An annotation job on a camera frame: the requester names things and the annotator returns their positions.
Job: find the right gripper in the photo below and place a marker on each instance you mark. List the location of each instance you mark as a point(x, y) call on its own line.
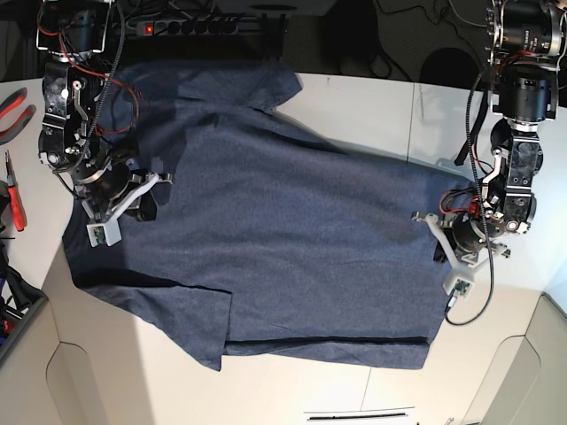
point(106, 181)

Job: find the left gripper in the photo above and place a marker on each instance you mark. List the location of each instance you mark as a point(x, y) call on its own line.
point(460, 241)

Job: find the blue t-shirt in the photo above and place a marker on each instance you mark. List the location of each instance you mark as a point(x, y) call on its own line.
point(374, 316)

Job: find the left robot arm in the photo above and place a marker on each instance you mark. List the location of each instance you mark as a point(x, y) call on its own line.
point(527, 44)

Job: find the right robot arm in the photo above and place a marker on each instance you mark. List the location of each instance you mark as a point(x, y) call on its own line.
point(75, 88)

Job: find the black power strip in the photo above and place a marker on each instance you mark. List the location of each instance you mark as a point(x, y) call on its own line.
point(225, 25)

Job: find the grey storage bin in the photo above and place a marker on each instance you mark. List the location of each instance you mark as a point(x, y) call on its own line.
point(20, 304)

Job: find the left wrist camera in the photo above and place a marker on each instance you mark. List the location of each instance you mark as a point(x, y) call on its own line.
point(456, 286)

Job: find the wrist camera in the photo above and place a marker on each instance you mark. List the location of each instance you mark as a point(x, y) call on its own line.
point(456, 286)
point(104, 233)

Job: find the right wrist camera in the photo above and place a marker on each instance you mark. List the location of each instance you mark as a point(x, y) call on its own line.
point(104, 233)

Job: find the red handled cutters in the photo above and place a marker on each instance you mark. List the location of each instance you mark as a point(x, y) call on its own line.
point(18, 214)

